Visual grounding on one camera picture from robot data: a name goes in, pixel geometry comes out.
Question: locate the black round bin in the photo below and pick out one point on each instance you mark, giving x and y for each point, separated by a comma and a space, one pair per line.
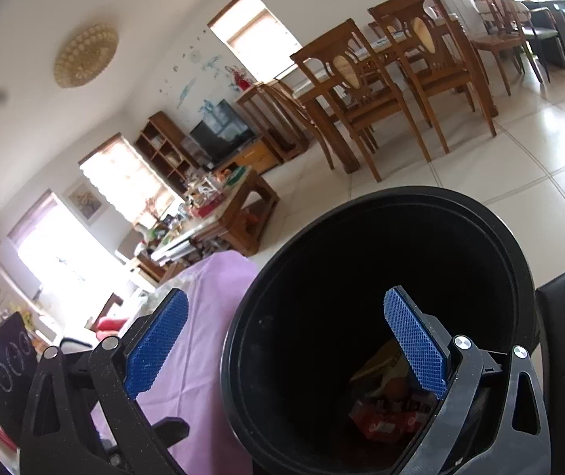
312, 282

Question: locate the flower wall painting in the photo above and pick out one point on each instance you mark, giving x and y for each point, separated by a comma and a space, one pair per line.
86, 201

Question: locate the wooden dining table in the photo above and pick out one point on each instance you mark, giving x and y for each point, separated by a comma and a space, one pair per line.
341, 123

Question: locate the tall wooden plant stand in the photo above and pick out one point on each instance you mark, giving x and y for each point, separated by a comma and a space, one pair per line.
272, 118

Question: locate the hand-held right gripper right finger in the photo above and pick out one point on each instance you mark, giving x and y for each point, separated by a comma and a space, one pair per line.
416, 341

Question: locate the flat screen television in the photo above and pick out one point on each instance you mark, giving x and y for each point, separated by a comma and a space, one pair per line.
223, 133

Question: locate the yellow packet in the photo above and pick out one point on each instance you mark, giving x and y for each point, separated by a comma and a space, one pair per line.
379, 361

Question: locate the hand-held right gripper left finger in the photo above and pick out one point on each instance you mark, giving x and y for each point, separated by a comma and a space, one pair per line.
156, 351

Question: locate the dark armchair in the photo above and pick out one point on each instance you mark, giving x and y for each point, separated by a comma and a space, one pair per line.
554, 34

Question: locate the purple tablecloth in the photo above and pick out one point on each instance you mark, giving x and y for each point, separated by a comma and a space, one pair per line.
203, 356

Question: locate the wooden bookshelf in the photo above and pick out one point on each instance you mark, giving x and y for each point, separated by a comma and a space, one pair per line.
163, 151

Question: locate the red cushion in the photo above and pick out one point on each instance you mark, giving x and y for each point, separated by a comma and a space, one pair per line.
109, 324

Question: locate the red cardboard box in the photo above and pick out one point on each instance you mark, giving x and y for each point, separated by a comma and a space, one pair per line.
376, 423

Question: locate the wooden dining chair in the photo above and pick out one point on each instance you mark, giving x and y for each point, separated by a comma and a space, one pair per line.
435, 69
500, 34
361, 104
302, 114

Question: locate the red flower vase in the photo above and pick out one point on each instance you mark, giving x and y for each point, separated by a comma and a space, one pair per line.
240, 79

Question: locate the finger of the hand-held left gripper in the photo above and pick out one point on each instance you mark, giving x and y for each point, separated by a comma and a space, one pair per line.
171, 430

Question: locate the window with roller blind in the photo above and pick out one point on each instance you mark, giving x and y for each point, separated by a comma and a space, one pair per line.
49, 247
124, 178
252, 34

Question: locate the crystal ceiling lamp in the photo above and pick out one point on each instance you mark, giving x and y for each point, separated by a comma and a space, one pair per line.
84, 54

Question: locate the wooden sofa with white cushions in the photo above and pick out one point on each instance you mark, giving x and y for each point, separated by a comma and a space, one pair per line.
139, 307

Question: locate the wooden coffee table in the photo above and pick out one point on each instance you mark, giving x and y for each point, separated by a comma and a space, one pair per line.
247, 212

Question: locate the wooden television stand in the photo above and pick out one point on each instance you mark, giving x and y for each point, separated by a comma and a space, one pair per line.
252, 158

